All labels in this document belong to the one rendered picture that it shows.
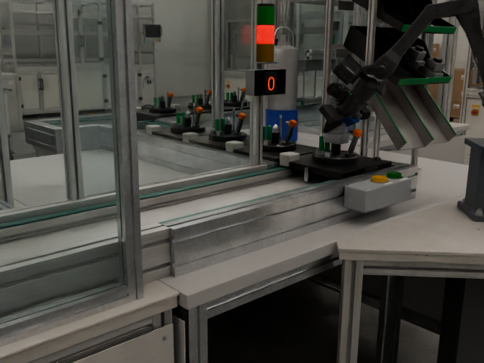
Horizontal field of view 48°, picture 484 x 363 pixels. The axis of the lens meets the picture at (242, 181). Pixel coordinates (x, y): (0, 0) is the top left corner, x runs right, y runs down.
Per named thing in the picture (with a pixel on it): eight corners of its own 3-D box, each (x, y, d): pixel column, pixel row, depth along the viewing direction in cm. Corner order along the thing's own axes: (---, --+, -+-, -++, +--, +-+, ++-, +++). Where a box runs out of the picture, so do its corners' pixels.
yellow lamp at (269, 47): (277, 62, 154) (277, 44, 153) (264, 62, 151) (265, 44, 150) (264, 61, 158) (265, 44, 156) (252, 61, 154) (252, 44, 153)
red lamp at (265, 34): (277, 43, 153) (278, 25, 152) (265, 43, 150) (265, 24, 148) (265, 43, 156) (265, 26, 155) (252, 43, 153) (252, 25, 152)
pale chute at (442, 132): (448, 142, 188) (456, 134, 185) (422, 145, 181) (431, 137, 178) (408, 80, 200) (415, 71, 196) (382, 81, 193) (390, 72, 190)
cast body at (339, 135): (348, 142, 163) (350, 119, 161) (339, 145, 160) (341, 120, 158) (326, 139, 169) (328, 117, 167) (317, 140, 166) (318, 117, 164)
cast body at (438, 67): (440, 81, 183) (449, 63, 179) (431, 82, 180) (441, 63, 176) (423, 70, 188) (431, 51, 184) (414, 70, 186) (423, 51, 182)
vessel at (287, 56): (302, 109, 260) (305, 27, 251) (281, 111, 251) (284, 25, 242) (281, 106, 270) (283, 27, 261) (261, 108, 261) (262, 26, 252)
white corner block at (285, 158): (299, 166, 166) (300, 153, 165) (289, 168, 163) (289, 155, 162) (288, 163, 170) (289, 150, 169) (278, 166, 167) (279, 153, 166)
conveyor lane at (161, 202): (388, 196, 167) (391, 164, 165) (157, 268, 112) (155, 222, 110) (317, 179, 188) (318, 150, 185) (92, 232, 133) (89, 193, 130)
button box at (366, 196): (410, 199, 150) (412, 176, 149) (365, 213, 137) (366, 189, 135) (388, 193, 155) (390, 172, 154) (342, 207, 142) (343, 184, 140)
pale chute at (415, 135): (426, 147, 178) (434, 139, 175) (397, 150, 172) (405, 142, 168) (384, 81, 190) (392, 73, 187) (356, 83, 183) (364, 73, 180)
